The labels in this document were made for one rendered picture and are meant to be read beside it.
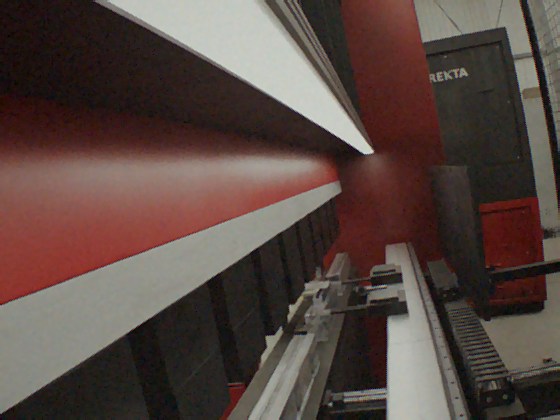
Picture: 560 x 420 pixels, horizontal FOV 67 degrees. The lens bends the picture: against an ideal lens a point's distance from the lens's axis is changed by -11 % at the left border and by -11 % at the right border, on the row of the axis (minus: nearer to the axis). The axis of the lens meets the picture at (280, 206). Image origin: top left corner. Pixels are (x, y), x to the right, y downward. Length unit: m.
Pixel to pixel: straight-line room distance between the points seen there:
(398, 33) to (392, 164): 0.69
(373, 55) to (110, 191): 2.22
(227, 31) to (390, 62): 2.37
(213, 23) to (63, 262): 0.23
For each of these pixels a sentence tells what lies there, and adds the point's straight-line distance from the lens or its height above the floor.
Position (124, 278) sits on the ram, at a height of 1.33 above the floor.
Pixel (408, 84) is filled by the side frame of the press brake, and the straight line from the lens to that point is 2.54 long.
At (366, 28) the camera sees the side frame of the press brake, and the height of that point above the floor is 2.11.
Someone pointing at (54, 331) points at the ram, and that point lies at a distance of 0.35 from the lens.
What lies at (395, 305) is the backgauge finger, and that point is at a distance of 1.30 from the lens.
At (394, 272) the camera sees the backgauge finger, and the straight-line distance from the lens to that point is 1.63.
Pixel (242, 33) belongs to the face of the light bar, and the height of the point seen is 1.45.
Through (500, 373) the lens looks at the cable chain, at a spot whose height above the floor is 1.03.
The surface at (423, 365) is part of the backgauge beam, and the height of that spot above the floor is 0.98.
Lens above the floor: 1.39
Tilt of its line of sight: 3 degrees down
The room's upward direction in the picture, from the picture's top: 10 degrees counter-clockwise
